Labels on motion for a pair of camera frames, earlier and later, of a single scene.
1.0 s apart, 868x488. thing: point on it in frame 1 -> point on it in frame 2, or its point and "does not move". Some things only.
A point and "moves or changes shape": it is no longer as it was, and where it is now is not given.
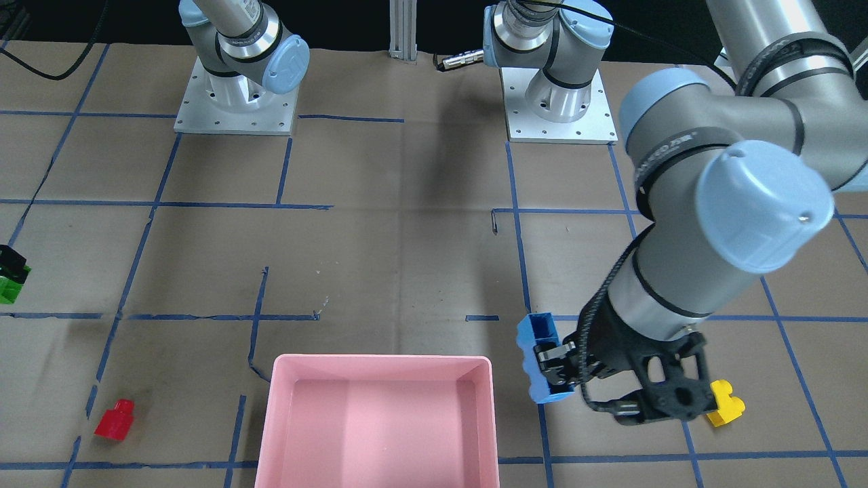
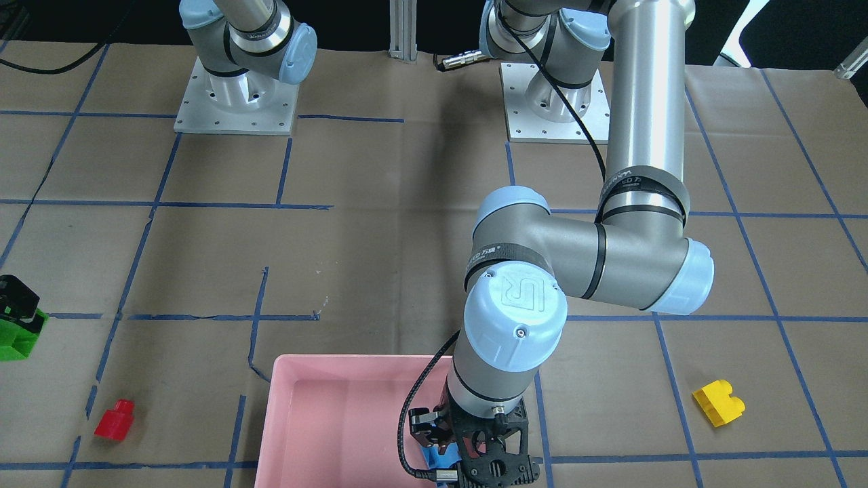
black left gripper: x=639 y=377 -> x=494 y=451
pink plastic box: x=380 y=421 does not move
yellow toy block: x=728 y=407 does not move
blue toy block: x=536 y=329 moves or changes shape
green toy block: x=9 y=289 moves or changes shape
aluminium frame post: x=403 y=19 does not move
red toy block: x=114 y=423 does not move
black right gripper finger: x=12 y=263 -> x=18 y=303
